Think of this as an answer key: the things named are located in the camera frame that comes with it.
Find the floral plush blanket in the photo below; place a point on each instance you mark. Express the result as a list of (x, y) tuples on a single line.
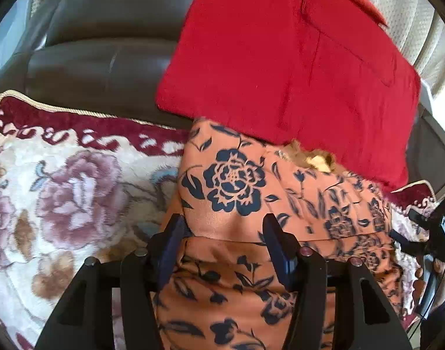
[(69, 189)]

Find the red folded cloth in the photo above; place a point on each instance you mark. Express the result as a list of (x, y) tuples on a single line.
[(281, 73)]

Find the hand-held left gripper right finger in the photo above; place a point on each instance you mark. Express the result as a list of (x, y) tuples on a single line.
[(278, 253)]

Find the orange floral garment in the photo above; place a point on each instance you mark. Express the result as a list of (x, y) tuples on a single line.
[(226, 204)]

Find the dark leather sofa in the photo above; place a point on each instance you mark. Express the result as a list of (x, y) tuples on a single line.
[(98, 47)]

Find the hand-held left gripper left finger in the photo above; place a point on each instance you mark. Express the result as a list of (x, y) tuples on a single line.
[(171, 248)]

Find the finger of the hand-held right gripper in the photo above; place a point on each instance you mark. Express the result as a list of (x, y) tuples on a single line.
[(419, 217), (407, 242)]

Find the person's right hand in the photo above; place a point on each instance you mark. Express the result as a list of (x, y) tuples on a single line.
[(421, 271)]

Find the cream textured curtain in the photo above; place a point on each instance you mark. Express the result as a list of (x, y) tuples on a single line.
[(408, 18)]

